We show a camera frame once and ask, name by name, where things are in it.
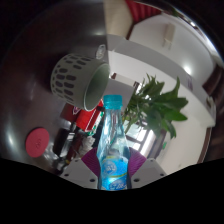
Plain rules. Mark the grey-green patterned mug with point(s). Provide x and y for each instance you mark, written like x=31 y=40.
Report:
x=70 y=80

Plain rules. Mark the red box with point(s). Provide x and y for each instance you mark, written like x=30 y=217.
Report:
x=87 y=120

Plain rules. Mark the flat round red coaster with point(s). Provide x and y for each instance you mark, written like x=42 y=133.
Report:
x=37 y=142

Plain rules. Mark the clear blue-capped water bottle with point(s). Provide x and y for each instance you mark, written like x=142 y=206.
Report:
x=113 y=160

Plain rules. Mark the green exit sign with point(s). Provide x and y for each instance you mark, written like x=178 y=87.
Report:
x=165 y=145

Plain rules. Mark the red carpeted staircase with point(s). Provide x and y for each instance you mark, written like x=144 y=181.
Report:
x=143 y=8

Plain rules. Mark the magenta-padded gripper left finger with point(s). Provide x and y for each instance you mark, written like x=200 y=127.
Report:
x=78 y=171

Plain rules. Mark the potted plant in white pot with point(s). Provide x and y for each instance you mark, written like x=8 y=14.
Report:
x=160 y=103

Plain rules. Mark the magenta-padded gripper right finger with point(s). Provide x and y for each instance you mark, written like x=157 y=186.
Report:
x=148 y=171

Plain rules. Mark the dark wood framed window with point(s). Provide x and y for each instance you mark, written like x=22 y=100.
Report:
x=141 y=140

